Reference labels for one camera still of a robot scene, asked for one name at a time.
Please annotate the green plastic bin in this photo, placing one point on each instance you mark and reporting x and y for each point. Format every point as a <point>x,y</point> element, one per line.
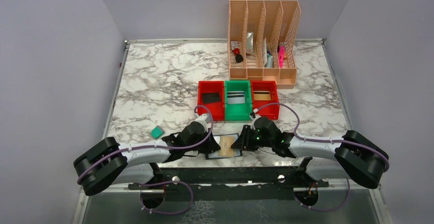
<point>238,112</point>

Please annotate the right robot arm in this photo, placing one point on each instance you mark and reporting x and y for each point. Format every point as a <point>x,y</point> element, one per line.
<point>351,156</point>

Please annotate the grey white tube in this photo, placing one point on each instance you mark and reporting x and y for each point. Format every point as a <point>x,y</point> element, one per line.
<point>249,43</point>

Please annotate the red round cap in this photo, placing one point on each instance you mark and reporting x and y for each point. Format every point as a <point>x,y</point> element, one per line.
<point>236,52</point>

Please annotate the black leather card holder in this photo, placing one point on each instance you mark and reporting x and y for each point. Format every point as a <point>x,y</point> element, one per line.
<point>215,155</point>

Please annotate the small green eraser block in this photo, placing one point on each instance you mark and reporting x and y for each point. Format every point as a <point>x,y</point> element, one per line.
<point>157,132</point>

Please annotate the light blue glue stick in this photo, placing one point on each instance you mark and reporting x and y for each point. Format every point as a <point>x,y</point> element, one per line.
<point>269,63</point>

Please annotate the left red plastic bin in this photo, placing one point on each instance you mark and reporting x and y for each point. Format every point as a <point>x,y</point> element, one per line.
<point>217,109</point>

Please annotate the black card in bin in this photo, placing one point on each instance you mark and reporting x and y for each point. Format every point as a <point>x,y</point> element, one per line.
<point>208,98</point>

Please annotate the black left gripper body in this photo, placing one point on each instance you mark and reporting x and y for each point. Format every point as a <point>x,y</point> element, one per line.
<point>206,141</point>

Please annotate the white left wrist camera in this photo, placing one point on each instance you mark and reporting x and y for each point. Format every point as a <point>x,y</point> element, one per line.
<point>203,119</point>

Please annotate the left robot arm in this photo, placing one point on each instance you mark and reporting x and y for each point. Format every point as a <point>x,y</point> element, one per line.
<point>109,162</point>

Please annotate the peach plastic file organizer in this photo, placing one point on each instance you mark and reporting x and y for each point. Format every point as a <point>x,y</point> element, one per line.
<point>274,24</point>

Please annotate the silver striped card in bin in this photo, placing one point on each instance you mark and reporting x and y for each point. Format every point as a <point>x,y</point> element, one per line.
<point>235,97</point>

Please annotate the right red plastic bin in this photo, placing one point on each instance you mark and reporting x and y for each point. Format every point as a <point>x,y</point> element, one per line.
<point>272,111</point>

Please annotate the black round cap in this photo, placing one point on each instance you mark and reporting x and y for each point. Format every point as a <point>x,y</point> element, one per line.
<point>239,58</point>

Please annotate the gold card in bin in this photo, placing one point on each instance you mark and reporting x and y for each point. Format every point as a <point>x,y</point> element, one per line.
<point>262,96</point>

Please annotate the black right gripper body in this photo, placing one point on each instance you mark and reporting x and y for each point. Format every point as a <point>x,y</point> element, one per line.
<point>246,140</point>

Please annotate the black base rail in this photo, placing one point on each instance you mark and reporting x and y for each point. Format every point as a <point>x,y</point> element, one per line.
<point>229,183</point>

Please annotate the pink highlighter pen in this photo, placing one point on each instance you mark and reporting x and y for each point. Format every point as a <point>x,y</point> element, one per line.
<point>281,56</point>

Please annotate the red plastic bin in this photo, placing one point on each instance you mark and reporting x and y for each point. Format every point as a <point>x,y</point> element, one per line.
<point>217,109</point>
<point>272,111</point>

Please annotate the gold credit card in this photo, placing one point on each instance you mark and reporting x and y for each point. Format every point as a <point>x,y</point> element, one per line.
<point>225,145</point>

